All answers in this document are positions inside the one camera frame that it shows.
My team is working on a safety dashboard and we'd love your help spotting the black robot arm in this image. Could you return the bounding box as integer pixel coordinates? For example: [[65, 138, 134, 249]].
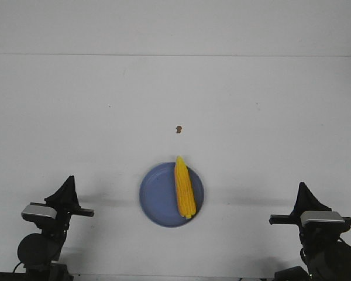
[[17, 175, 94, 280], [269, 182, 351, 280]]

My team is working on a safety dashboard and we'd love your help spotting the blue round plate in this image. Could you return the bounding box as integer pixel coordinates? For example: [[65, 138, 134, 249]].
[[139, 162, 192, 228]]

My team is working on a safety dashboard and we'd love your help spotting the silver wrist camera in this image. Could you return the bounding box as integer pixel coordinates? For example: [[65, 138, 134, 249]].
[[300, 211, 345, 227], [21, 204, 57, 223]]

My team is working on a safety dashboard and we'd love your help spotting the yellow corn cob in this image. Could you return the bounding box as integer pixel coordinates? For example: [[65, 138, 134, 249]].
[[174, 156, 197, 220]]

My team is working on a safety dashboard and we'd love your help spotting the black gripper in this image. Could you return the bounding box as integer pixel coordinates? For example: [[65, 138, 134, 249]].
[[269, 182, 351, 237], [44, 175, 94, 234]]

